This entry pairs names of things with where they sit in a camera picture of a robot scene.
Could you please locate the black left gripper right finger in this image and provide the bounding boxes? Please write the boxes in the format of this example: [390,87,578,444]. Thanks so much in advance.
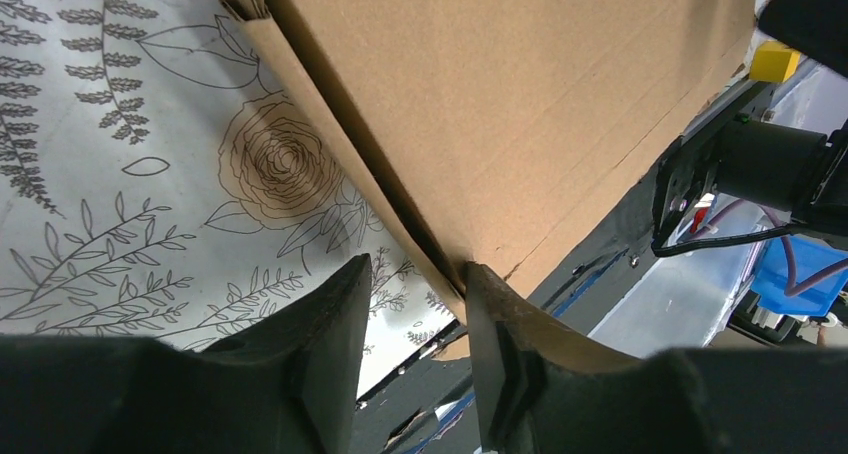
[465,262,847,453]

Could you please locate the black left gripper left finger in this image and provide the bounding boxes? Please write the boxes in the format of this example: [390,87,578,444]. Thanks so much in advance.
[1,255,372,453]

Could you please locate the brown cardboard box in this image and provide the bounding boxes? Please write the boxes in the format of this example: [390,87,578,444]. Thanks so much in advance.
[220,0,755,320]

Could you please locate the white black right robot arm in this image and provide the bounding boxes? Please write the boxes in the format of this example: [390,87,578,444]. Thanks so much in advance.
[651,0,847,258]

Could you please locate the floral patterned table mat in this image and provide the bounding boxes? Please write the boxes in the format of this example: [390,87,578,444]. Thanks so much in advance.
[1,0,452,391]

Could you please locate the blue bin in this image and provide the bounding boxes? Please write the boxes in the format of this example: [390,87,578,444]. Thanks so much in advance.
[751,236,847,317]

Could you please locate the yellow block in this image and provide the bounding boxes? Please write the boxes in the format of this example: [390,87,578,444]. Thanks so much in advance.
[748,40,801,84]

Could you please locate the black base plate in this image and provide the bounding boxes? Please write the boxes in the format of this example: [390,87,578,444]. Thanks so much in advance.
[351,170,676,453]

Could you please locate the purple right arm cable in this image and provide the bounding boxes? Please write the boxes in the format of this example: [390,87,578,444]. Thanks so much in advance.
[702,199,848,300]

